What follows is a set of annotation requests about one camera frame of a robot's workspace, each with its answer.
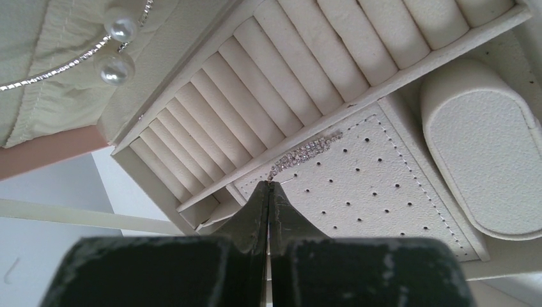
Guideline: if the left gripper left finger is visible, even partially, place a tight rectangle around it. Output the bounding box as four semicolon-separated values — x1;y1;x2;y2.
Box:
212;181;270;255

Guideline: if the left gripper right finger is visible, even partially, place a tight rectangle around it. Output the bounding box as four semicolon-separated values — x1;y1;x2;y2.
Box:
268;182;329;255

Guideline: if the silver link bracelet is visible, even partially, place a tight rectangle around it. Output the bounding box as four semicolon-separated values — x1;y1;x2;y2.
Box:
267;130;345;183

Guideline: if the silver hoop necklace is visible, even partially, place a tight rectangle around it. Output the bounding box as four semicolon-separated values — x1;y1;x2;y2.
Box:
0;0;155;93

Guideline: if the pink jewelry box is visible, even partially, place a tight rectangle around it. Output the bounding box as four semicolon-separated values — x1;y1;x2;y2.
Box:
1;1;541;280

